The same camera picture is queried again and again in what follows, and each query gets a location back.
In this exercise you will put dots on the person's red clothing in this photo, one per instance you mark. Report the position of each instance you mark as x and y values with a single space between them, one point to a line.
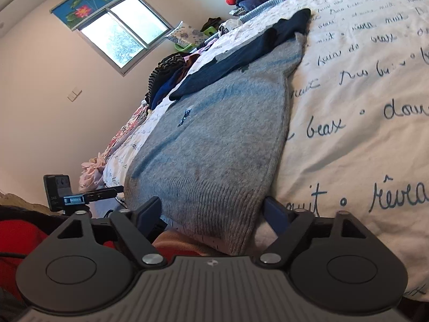
16 238

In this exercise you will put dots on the floral red white blanket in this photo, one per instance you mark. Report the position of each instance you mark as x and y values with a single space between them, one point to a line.
134 120

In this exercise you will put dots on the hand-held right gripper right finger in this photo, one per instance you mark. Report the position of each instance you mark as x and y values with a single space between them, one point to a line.
276 214

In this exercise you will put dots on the grey sweater with navy sleeves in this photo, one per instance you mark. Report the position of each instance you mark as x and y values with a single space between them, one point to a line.
218 141

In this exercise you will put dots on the white wall switch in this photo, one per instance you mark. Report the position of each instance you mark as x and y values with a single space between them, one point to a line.
74 94

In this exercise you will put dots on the pile of folded dark clothes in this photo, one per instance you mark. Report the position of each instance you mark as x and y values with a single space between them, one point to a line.
164 65

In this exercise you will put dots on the brown garment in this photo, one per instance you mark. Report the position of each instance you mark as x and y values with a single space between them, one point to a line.
189 63

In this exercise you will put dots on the pink cloth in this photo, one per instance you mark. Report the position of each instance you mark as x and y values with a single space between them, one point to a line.
92 171

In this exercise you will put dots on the light blue knitted blanket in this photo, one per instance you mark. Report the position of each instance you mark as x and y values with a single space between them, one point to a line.
264 6

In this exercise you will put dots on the sliding window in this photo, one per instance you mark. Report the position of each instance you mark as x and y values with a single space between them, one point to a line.
127 33

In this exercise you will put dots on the royal blue garment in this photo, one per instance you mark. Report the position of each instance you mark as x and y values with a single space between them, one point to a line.
164 89

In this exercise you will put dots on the green plastic chair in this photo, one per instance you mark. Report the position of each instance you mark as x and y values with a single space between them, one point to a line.
181 48

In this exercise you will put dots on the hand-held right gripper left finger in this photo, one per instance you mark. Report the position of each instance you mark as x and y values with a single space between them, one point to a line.
149 214

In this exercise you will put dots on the floral white pillow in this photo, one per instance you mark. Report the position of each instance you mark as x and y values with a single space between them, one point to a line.
184 33

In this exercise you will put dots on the white bed cover with script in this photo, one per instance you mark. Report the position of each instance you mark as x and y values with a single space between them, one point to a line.
352 90

